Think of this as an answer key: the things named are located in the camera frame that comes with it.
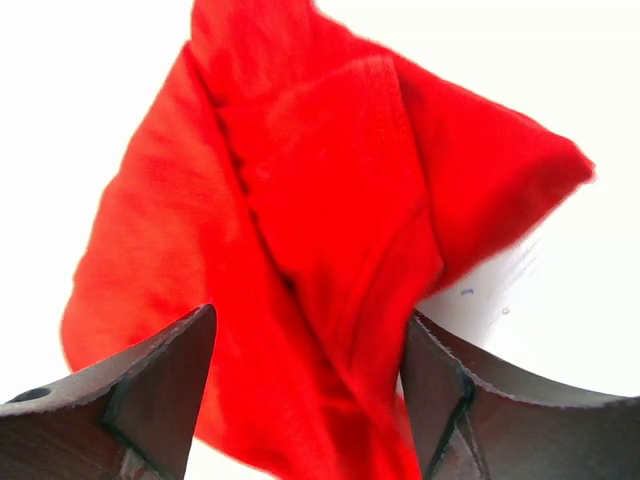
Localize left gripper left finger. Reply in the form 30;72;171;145
1;305;217;479

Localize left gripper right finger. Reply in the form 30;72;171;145
402;312;639;480

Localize bright red t shirt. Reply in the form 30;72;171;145
61;1;593;479

